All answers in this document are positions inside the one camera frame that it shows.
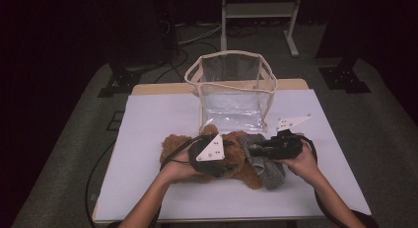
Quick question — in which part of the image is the person's left hand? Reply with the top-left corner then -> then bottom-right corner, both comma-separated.
161,144 -> 205,184

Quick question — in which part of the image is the white floor cable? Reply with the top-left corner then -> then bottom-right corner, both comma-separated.
176,24 -> 222,46

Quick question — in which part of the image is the black floor cable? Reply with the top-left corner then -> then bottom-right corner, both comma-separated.
84,139 -> 118,228
154,41 -> 190,85

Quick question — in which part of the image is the right hand-held gripper cable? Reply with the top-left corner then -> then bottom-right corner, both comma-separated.
301,134 -> 351,228

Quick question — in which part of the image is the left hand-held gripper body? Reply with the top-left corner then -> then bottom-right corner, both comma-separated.
188,132 -> 229,179

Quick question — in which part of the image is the hand-held gripper cable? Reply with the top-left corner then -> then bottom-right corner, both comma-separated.
159,136 -> 202,173
301,134 -> 351,228

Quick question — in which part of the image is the clear bag with beige trim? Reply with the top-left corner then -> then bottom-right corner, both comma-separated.
183,49 -> 278,133

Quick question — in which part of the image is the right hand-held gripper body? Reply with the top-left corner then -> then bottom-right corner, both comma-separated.
268,114 -> 314,161

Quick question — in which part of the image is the brown teddy bear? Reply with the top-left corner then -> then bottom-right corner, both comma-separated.
160,123 -> 264,191

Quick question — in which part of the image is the left hand-held gripper cable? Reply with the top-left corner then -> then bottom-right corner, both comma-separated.
159,136 -> 202,173

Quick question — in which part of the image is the person's right hand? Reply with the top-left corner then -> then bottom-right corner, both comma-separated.
279,132 -> 321,187

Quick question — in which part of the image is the black equipment stand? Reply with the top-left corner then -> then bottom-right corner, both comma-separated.
154,0 -> 180,54

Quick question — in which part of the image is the white metal frame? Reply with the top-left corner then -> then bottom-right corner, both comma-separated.
220,0 -> 304,58

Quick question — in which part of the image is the black stand base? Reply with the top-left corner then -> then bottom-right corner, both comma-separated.
97,61 -> 142,98
318,56 -> 373,94

